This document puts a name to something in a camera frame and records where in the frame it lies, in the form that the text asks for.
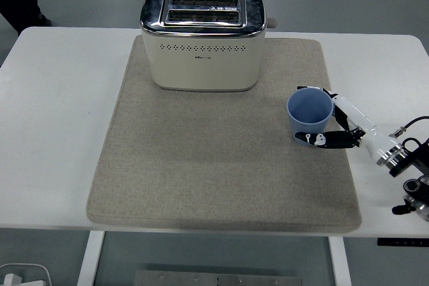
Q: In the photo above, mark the white table leg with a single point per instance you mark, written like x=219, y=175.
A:
x=90, y=259
x=340, y=262

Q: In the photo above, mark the grey metal plate with screws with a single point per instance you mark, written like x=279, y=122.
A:
x=218, y=278

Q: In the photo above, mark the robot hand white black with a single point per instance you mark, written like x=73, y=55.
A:
x=362, y=122

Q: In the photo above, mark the black table control panel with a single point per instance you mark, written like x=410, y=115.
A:
x=402, y=242

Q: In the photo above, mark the white tray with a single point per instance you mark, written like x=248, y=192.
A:
x=37, y=271

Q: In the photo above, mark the light blue plastic cup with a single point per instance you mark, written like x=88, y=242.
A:
x=308, y=112

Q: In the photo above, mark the person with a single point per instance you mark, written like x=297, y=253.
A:
x=20, y=4

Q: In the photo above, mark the beige felt mat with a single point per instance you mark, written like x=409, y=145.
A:
x=207, y=165

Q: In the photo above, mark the small white block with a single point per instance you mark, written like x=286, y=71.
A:
x=11, y=280

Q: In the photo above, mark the cream and chrome toaster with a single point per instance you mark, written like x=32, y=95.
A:
x=201, y=65

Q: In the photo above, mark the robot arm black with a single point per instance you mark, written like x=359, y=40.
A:
x=407, y=162

